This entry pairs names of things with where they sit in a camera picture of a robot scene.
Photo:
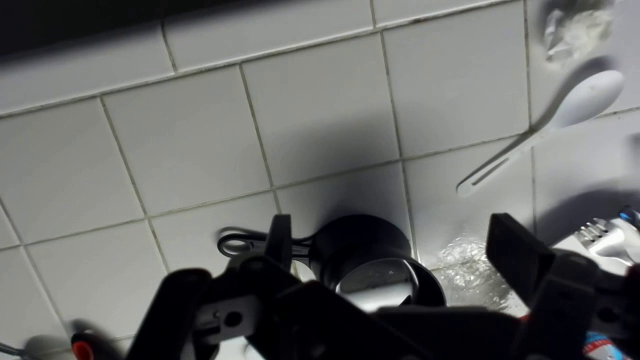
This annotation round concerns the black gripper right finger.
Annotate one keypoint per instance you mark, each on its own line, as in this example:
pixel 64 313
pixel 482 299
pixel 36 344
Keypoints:
pixel 566 295

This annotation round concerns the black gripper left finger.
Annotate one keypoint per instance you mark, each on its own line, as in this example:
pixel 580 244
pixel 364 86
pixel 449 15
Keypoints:
pixel 195 310

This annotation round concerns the large black measuring cup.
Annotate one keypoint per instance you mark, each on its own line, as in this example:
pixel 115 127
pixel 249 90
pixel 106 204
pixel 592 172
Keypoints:
pixel 361 257

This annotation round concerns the clear water bottle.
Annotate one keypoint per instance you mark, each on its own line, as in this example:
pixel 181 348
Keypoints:
pixel 614 247

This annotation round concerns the white plastic spoon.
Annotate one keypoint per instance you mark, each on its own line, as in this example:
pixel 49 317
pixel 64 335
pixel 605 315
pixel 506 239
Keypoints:
pixel 580 100

